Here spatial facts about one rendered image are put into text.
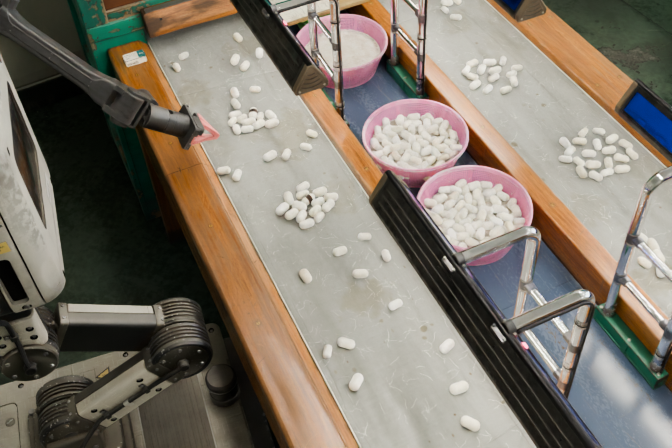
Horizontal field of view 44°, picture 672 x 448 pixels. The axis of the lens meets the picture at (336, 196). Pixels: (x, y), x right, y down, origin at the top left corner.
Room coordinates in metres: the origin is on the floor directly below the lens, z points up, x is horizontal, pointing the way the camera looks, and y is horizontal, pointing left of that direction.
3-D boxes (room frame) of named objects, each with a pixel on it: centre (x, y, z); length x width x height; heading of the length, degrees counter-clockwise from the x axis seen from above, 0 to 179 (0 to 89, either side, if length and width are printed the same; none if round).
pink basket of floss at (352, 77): (1.96, -0.04, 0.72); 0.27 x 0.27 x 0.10
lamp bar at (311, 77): (1.69, 0.15, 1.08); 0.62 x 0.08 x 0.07; 22
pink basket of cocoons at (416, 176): (1.55, -0.21, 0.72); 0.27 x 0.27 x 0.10
